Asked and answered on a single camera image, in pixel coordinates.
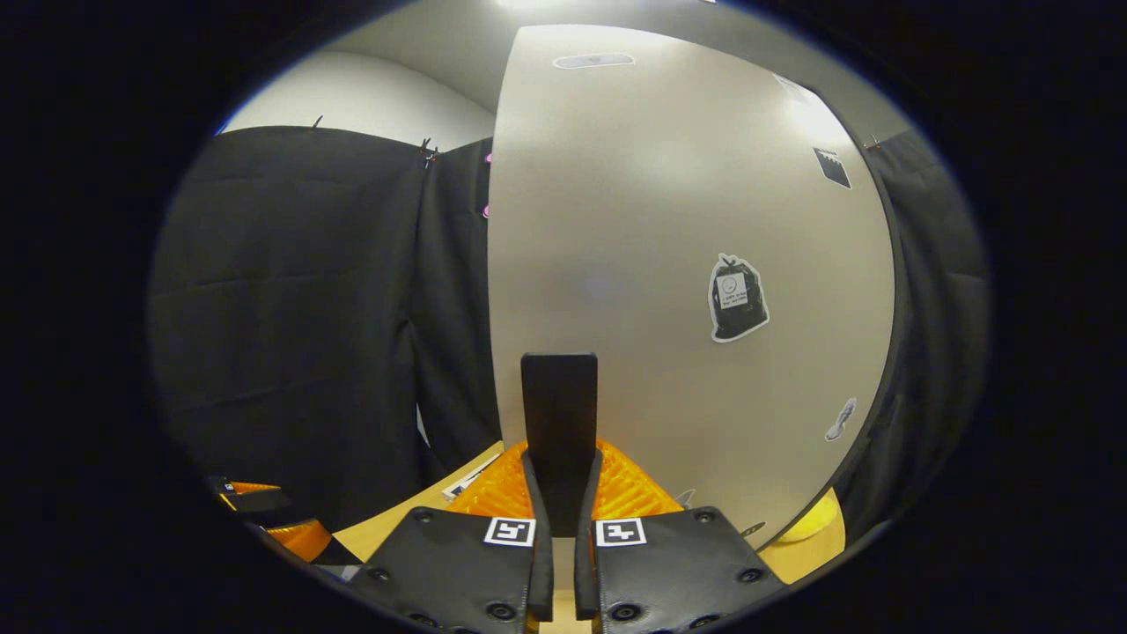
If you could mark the beige cabinet door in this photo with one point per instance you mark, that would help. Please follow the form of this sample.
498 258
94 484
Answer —
660 220

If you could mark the yellow fluffy round pad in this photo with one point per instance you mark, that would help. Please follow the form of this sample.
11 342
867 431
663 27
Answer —
814 524

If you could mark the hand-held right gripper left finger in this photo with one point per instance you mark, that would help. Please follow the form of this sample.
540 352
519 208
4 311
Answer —
539 563

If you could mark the black backdrop cloth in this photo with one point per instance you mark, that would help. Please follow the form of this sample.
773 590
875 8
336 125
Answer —
290 308

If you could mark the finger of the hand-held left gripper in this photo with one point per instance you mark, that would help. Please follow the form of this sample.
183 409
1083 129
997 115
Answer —
304 539
255 497

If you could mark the white printed booklet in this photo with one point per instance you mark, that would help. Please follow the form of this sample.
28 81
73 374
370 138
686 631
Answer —
467 482

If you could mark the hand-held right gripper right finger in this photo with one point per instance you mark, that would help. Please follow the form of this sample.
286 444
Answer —
588 563

